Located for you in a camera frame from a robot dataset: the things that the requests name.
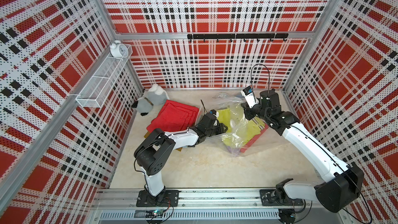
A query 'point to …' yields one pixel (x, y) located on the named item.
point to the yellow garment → (240, 130)
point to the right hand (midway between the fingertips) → (246, 103)
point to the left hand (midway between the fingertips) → (228, 128)
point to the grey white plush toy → (156, 96)
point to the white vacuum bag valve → (232, 123)
